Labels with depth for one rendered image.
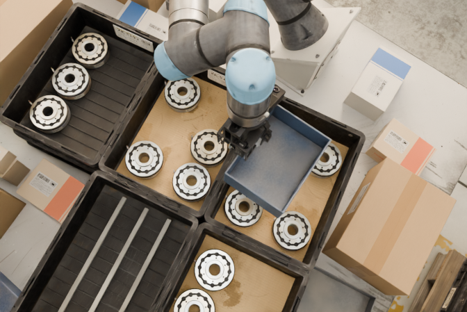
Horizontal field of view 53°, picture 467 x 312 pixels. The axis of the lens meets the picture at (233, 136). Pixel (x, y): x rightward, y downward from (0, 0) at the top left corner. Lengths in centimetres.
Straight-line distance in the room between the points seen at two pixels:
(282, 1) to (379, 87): 42
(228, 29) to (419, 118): 100
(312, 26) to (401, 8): 137
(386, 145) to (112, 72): 85
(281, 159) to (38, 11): 83
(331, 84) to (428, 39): 118
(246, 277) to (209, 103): 50
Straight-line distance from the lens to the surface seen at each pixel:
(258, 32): 78
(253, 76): 71
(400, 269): 135
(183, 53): 84
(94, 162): 125
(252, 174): 107
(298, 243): 128
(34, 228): 150
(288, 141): 111
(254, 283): 129
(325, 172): 133
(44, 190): 143
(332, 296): 146
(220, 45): 80
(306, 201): 133
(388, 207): 137
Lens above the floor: 211
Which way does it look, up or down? 71 degrees down
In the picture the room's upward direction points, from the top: 11 degrees clockwise
